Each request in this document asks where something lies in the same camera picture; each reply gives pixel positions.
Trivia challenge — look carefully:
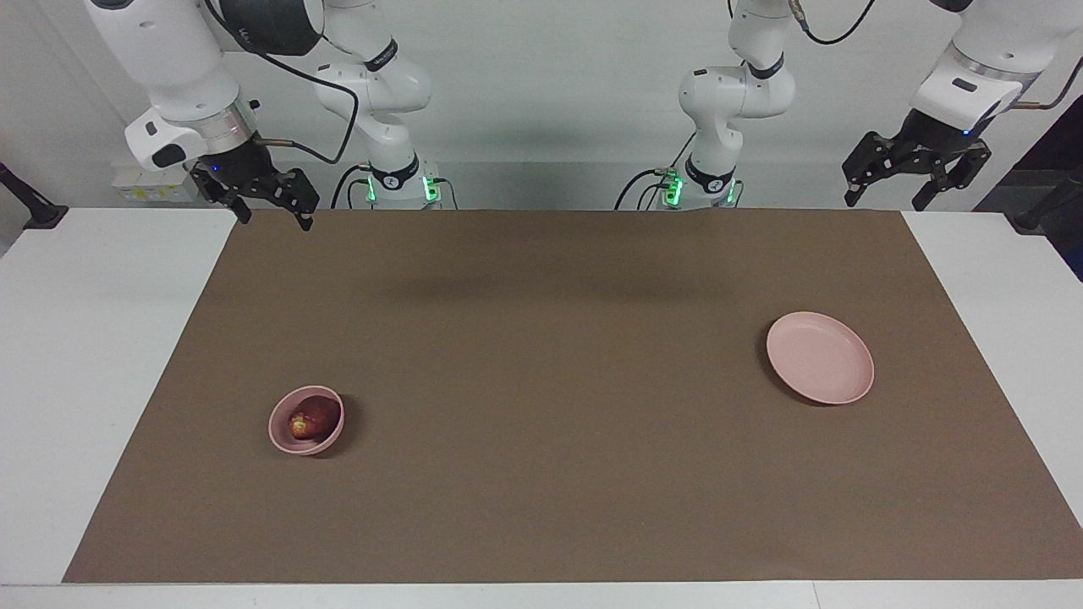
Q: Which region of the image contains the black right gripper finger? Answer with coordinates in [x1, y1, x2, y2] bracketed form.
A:
[274, 167, 322, 233]
[188, 162, 253, 226]

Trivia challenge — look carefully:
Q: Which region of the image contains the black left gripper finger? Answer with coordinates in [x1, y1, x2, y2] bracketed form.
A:
[843, 130, 903, 209]
[910, 140, 992, 213]

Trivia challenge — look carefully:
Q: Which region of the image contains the red apple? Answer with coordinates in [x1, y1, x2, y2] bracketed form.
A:
[289, 396, 341, 441]

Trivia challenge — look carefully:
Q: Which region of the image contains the pink plate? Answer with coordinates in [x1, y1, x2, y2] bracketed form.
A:
[766, 311, 876, 406]

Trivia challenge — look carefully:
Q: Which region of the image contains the pink bowl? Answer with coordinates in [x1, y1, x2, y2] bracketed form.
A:
[268, 386, 346, 457]

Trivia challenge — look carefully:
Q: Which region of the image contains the black clamp stand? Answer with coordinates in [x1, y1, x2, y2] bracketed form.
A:
[0, 162, 70, 231]
[1005, 165, 1083, 236]

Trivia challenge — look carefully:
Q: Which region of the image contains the brown table mat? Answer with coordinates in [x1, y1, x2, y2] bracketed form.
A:
[62, 209, 1083, 584]

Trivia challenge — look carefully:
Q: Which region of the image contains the white wall socket box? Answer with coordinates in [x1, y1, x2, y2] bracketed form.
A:
[113, 167, 204, 204]

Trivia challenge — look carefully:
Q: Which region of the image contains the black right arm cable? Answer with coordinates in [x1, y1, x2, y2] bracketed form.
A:
[203, 0, 362, 211]

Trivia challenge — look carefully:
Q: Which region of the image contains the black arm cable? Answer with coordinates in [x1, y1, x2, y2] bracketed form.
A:
[789, 0, 1083, 112]
[203, 0, 362, 211]

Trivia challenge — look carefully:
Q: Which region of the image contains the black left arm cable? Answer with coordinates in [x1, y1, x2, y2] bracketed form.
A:
[789, 0, 1083, 112]

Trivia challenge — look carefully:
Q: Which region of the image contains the black base power cable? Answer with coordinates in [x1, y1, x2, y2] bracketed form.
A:
[615, 131, 699, 211]

